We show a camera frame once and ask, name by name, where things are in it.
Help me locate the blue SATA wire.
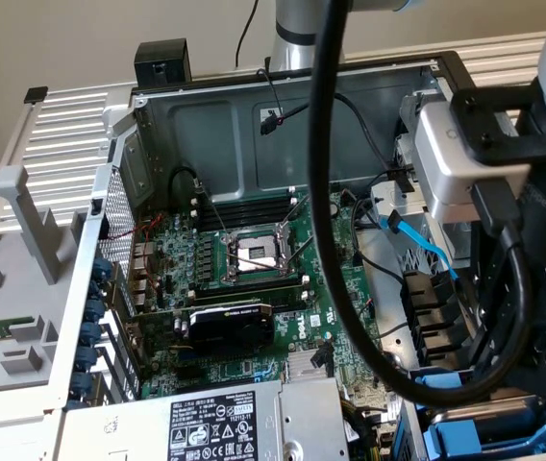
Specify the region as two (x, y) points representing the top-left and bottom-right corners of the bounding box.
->
(385, 215), (459, 284)

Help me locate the empty blue disk carrier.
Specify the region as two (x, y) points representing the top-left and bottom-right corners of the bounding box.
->
(421, 415), (546, 457)

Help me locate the hard drive in blue caddy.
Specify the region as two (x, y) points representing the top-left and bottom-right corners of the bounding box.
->
(395, 349), (546, 461)

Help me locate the silver optical drive bay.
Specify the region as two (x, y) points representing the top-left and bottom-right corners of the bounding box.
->
(368, 88), (476, 263)

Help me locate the white label tag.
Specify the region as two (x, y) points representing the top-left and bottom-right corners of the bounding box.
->
(381, 398), (403, 425)

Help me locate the silver finned heatsink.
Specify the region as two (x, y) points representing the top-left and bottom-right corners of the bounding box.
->
(285, 349), (328, 383)

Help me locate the black RAM slot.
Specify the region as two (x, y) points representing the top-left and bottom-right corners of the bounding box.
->
(190, 201), (298, 230)
(190, 189), (298, 217)
(193, 292), (309, 312)

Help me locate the metal socket cover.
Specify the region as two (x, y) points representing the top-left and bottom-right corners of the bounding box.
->
(276, 191), (315, 251)

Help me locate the green Dell motherboard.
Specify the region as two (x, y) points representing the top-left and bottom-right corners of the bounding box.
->
(126, 186), (402, 419)

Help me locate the thin metal locking lever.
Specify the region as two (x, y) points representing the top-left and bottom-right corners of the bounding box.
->
(232, 223), (318, 274)
(194, 180), (230, 239)

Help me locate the CPU socket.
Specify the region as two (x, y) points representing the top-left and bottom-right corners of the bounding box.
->
(222, 225), (303, 285)

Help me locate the black graphics card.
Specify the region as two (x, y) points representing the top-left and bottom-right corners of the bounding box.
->
(128, 300), (277, 357)

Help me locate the open metal PC case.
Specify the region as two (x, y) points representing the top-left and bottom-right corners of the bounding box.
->
(44, 50), (546, 461)

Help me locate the silver power supply unit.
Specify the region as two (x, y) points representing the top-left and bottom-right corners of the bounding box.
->
(59, 376), (351, 461)

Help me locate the blue expansion card retainer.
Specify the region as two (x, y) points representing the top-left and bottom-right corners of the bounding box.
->
(71, 255), (114, 400)

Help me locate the grey plastic parts rack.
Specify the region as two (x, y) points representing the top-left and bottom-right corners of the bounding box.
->
(0, 165), (87, 400)

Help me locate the black plastic cable shroud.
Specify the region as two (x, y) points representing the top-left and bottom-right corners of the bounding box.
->
(399, 270), (479, 372)

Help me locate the thin black looped wire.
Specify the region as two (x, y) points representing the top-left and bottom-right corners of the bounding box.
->
(363, 296), (411, 340)

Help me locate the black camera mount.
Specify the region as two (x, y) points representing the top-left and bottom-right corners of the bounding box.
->
(448, 79), (546, 167)

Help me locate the black case cable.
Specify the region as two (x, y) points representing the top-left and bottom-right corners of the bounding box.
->
(348, 170), (416, 289)

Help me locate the black cable strap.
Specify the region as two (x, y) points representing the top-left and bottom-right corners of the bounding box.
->
(385, 161), (421, 194)

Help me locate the black cable with plug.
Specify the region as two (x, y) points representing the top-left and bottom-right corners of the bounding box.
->
(310, 340), (336, 380)

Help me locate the braided power cable bundle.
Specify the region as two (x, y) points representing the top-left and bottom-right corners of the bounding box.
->
(339, 397), (392, 461)

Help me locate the thick black camera cable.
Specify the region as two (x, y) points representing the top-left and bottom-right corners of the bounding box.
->
(309, 0), (536, 409)

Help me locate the thick black connector cable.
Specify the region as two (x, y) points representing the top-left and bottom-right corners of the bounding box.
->
(258, 90), (402, 177)

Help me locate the thin black red wire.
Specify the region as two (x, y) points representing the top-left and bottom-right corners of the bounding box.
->
(255, 66), (287, 125)

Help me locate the short black cable loop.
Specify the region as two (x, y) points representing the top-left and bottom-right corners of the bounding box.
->
(168, 164), (205, 206)

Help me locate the thin black hanging cable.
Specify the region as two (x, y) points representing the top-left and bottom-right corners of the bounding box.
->
(234, 0), (261, 68)

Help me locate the black plastic bracket box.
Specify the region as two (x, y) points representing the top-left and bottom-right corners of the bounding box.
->
(133, 39), (193, 91)

